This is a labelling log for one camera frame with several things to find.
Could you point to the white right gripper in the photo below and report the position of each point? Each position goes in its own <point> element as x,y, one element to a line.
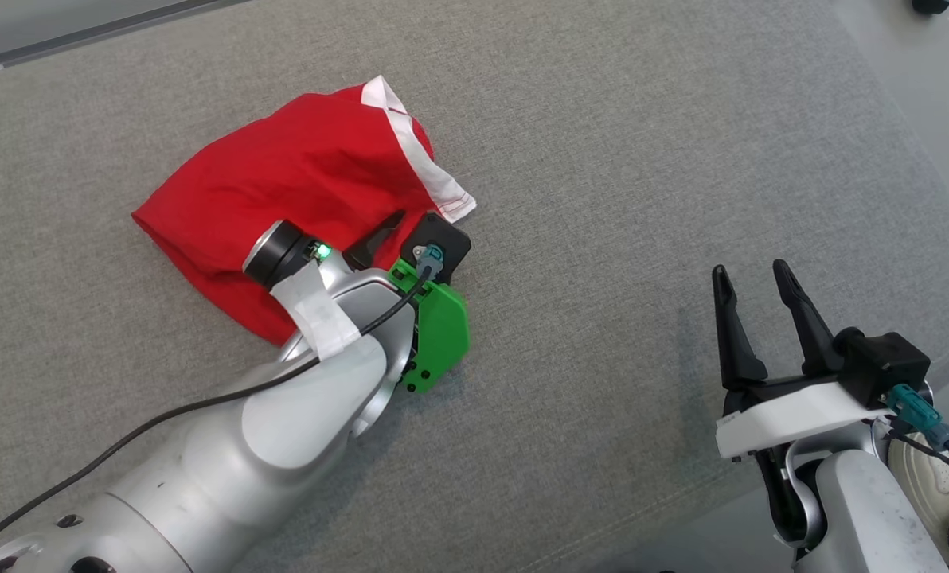
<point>793,418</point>

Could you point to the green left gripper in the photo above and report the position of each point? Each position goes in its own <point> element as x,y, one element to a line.
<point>441,334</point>

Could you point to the red shorts with white trim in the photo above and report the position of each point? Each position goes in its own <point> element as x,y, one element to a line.
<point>283,175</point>

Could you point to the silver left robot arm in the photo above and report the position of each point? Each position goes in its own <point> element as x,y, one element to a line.
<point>204,477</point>

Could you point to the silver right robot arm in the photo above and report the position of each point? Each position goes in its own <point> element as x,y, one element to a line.
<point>865,517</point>

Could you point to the white tape strip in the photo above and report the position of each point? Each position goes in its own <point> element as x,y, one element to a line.
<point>315,314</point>

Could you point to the cream patterned round object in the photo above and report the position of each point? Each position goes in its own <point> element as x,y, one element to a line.
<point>932,485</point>

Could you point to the black caster wheel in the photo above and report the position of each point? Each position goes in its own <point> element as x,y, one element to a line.
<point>931,5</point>

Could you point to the teal plug on left camera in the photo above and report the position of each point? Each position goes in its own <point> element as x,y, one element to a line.
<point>431,256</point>

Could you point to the teal plug on camera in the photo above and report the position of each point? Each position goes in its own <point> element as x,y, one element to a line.
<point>916,414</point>
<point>431,256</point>

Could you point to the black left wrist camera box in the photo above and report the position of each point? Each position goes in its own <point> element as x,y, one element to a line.
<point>449,237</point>

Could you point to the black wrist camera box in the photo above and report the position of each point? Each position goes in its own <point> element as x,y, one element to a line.
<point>888,362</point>
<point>449,237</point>

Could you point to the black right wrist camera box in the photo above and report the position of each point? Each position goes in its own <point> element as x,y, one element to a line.
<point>888,362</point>

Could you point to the teal plug on right camera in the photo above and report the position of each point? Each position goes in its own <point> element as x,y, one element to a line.
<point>916,414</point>

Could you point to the grey floor rail strip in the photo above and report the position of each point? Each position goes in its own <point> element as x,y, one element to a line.
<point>84,36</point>

